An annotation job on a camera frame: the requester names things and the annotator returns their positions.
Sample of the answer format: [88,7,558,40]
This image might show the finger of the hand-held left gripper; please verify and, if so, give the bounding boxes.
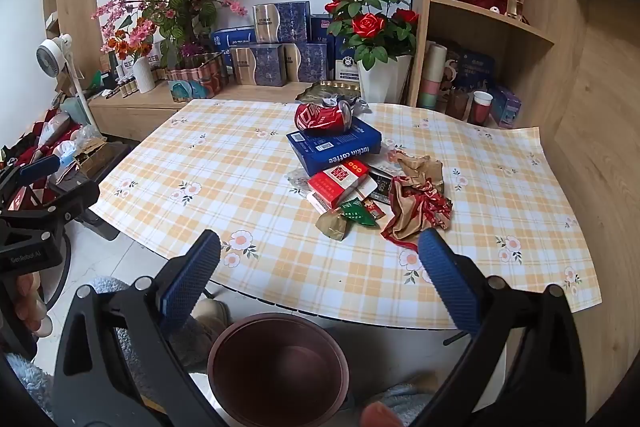
[0,179,101,238]
[0,155,62,212]

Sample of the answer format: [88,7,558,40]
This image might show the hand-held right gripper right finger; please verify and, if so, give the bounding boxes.
[417,228,587,427]

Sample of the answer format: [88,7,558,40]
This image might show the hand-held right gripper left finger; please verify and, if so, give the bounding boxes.
[51,229,222,427]

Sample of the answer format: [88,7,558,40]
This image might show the red gold wrapper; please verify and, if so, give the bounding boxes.
[381,176,453,253]

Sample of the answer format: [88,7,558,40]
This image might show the green snack packet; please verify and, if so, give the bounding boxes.
[341,198,379,226]

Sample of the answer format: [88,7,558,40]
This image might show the brown paper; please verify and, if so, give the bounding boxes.
[397,153,445,188]

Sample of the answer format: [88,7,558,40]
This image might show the black packet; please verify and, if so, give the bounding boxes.
[367,167,401,202]

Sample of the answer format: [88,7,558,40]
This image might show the brown plastic bin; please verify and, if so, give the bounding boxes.
[206,313,351,427]

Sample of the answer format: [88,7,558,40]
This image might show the red cigarette box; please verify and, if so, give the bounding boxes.
[307,159,371,211]

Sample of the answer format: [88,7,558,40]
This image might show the blue coffee box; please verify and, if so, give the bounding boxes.
[286,117,383,176]

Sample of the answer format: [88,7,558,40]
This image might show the silver foil bag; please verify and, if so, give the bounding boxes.
[320,94,372,118]

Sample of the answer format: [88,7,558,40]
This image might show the crushed red can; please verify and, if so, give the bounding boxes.
[294,101,357,136]

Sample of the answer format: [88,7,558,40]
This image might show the person's left hand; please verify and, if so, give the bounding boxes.
[14,273,53,338]

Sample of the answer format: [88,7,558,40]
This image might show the red quilted cloth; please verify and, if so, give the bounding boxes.
[0,107,66,168]

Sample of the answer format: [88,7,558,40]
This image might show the brown plush slipper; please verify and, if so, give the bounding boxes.
[190,299,232,370]

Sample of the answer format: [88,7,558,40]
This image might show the low wooden cabinet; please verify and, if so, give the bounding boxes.
[87,79,311,142]

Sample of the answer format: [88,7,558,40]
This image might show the white desk fan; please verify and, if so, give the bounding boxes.
[36,34,93,128]

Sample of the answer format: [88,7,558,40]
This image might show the yellow plaid floral tablecloth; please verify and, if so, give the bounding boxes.
[90,99,601,330]

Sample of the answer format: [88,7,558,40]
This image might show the white ribbed vase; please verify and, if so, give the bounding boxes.
[131,56,157,94]

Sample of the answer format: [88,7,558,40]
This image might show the orange flowers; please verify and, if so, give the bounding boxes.
[102,29,151,62]

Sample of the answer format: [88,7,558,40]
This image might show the scalloped wooden planter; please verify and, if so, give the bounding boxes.
[165,53,231,102]

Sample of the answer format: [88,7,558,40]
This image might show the red white paper cup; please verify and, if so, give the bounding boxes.
[470,91,493,125]

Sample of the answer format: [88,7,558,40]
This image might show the brown paper cup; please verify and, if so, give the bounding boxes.
[446,88,471,120]

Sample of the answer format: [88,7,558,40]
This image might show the small blue box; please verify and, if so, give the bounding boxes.
[490,84,523,128]

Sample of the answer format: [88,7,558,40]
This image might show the stack of pastel cups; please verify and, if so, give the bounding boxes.
[419,42,447,110]

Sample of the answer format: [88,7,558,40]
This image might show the dark blue patterned box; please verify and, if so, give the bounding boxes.
[452,49,496,92]

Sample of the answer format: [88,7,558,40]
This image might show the blue gold gift box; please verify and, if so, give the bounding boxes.
[284,42,328,82]
[252,1,311,44]
[230,44,288,86]

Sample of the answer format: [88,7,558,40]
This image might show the gold tray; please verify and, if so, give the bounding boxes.
[295,82,363,102]

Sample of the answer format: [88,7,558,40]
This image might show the flat blue white box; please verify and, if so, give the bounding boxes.
[210,27,258,58]

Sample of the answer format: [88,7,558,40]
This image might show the blue white carton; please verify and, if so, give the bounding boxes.
[332,52,361,82]

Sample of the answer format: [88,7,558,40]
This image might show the wooden shelf unit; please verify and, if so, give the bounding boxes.
[410,0,591,148]

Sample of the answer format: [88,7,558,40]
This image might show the red rose bouquet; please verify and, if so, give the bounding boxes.
[325,0,420,72]

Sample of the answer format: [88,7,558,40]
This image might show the dark blue tall box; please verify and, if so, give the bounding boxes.
[310,14,336,78]

